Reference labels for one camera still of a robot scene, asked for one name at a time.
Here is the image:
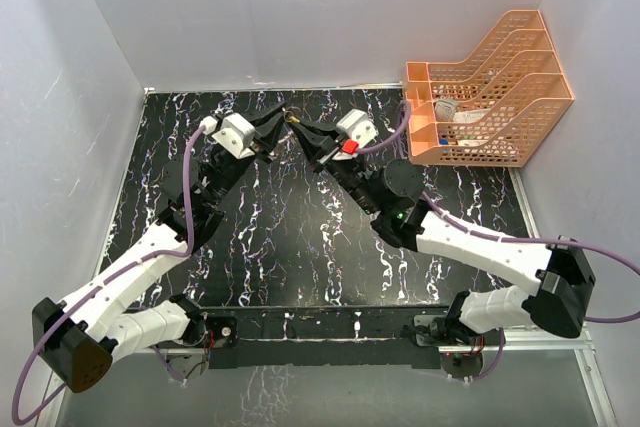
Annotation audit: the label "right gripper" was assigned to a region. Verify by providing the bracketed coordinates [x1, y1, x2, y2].
[292, 115, 382, 215]

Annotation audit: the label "metal keyring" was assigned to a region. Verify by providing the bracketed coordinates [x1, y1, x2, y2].
[283, 105, 303, 122]

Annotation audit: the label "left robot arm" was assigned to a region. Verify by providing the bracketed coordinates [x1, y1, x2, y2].
[32, 103, 285, 393]

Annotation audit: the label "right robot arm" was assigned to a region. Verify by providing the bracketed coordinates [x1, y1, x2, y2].
[288, 118, 595, 344]

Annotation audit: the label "papers in organizer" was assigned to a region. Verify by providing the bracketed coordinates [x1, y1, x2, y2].
[434, 99, 489, 123]

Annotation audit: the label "orange file organizer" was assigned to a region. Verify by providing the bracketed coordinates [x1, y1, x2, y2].
[403, 10, 574, 167]

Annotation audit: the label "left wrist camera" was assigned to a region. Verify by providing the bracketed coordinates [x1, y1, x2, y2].
[212, 113, 256, 160]

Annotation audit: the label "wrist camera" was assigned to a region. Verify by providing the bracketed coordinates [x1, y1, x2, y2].
[336, 109, 378, 160]
[212, 113, 256, 160]

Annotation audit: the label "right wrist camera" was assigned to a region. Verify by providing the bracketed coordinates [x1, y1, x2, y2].
[336, 109, 378, 160]

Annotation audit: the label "black base frame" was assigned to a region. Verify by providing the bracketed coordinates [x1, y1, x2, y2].
[149, 305, 506, 373]

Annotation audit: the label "aluminium rail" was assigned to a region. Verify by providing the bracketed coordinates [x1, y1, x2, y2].
[55, 309, 594, 354]

